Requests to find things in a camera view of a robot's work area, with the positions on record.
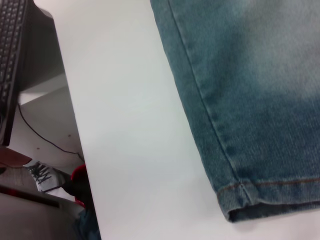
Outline grey sneaker with dark laces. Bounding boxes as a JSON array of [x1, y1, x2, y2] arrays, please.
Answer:
[[26, 160, 74, 194]]

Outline red cloth item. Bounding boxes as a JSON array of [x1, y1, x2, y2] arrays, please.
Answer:
[[70, 163, 88, 209]]

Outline brown wooden board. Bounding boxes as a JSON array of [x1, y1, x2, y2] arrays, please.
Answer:
[[0, 145, 34, 169]]

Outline black computer keyboard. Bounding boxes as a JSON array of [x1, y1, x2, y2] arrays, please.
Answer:
[[0, 0, 29, 147]]

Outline grey box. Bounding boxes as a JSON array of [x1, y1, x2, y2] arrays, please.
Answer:
[[0, 191, 82, 240]]

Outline blue cloth piece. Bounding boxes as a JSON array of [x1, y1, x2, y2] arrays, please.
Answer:
[[76, 207, 103, 240]]

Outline thin black floor cable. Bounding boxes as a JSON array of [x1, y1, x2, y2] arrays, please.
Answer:
[[16, 102, 85, 161]]

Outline grey trouser leg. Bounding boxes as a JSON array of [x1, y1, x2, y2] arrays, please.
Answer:
[[0, 166, 41, 197]]

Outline blue denim shorts with print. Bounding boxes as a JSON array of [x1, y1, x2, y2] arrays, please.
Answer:
[[149, 0, 320, 224]]

